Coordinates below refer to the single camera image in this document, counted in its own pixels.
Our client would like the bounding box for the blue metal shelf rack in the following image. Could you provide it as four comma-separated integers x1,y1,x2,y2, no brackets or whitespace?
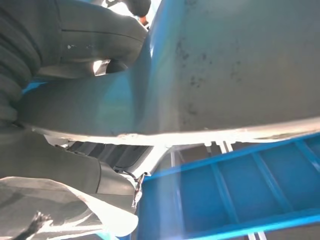
96,132,320,240

